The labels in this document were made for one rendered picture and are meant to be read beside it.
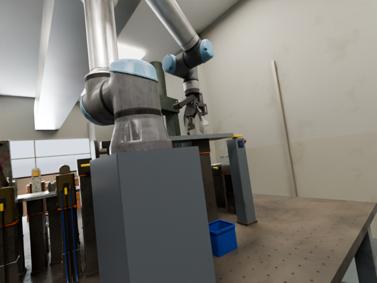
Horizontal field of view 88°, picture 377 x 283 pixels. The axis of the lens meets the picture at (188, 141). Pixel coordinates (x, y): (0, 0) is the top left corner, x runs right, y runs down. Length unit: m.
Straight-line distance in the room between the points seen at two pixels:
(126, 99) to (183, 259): 0.36
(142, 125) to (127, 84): 0.10
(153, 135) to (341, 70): 2.62
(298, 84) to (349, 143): 0.92
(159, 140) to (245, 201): 0.72
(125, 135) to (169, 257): 0.26
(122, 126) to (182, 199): 0.21
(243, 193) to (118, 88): 0.79
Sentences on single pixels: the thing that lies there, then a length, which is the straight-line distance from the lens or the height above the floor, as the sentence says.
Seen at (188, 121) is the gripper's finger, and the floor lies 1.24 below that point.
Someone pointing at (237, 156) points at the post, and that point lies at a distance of 1.03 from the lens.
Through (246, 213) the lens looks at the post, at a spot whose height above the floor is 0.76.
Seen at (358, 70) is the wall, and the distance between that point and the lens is 2.84.
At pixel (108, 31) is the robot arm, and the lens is 0.70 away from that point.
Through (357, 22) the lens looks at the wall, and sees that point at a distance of 3.00.
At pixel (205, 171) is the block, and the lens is 0.88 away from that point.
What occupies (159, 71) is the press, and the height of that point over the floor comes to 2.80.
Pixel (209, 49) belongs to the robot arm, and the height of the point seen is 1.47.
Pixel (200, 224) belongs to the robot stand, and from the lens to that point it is 0.48.
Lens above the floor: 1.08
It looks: 5 degrees up
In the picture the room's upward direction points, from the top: 7 degrees counter-clockwise
